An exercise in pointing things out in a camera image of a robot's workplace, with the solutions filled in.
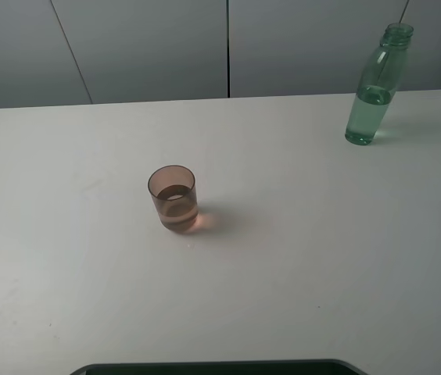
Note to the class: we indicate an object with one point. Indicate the green transparent water bottle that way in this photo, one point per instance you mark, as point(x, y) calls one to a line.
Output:
point(378, 83)

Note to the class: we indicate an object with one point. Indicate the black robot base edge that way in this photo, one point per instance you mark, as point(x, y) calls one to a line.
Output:
point(308, 366)

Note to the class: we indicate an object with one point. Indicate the pink translucent plastic cup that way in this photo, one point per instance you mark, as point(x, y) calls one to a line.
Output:
point(173, 192)

